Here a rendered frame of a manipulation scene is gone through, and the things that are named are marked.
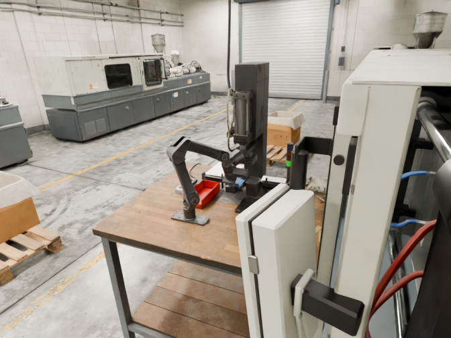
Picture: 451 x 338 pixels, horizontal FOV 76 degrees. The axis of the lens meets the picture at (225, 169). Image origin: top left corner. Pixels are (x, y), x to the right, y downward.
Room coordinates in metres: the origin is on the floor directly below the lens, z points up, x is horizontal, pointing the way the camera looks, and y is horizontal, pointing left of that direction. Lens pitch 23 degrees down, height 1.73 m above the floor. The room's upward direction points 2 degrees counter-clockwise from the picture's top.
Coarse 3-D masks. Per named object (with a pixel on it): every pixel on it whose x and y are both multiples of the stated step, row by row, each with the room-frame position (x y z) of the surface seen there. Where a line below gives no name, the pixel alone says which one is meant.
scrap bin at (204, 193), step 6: (204, 180) 1.67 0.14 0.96; (210, 180) 1.66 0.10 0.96; (198, 186) 1.61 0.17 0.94; (204, 186) 1.67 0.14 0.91; (210, 186) 1.65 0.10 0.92; (216, 186) 1.58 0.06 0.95; (198, 192) 1.60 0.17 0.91; (204, 192) 1.60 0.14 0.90; (210, 192) 1.50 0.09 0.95; (216, 192) 1.58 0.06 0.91; (204, 198) 1.43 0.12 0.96; (210, 198) 1.50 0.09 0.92; (198, 204) 1.41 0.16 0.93; (204, 204) 1.43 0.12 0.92
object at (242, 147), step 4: (252, 140) 1.79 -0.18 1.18; (256, 140) 1.78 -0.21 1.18; (240, 144) 1.60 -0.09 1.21; (244, 144) 1.59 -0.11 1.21; (248, 144) 1.73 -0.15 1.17; (252, 144) 1.73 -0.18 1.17; (256, 144) 1.74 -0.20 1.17; (236, 148) 1.62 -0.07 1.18; (240, 148) 1.61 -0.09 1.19; (244, 148) 1.60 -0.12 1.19; (248, 148) 1.62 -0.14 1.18; (252, 148) 1.66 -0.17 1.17; (228, 152) 1.67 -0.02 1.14; (244, 152) 1.55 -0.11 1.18; (248, 152) 1.59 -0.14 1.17; (244, 156) 1.58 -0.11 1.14; (248, 156) 1.57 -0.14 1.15; (252, 156) 1.59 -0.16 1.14; (256, 156) 1.62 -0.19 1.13; (244, 160) 1.56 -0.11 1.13; (248, 160) 1.55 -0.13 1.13; (252, 160) 1.54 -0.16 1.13; (248, 164) 1.55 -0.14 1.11; (252, 164) 1.54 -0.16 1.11
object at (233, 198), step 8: (272, 176) 1.82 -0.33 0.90; (280, 176) 1.82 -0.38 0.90; (224, 184) 1.72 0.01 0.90; (224, 192) 1.60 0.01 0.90; (240, 192) 1.60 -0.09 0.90; (264, 192) 1.59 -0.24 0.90; (216, 200) 1.51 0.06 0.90; (224, 200) 1.51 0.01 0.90; (232, 200) 1.50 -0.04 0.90; (240, 200) 1.50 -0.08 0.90
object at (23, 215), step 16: (0, 176) 2.70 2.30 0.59; (16, 176) 2.57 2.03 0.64; (0, 192) 2.27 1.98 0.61; (16, 192) 2.37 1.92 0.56; (32, 192) 2.47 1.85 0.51; (0, 208) 2.22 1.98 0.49; (16, 208) 2.36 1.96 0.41; (32, 208) 2.48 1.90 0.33; (0, 224) 2.22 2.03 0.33; (16, 224) 2.32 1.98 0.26; (32, 224) 2.44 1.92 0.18; (0, 240) 2.18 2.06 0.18
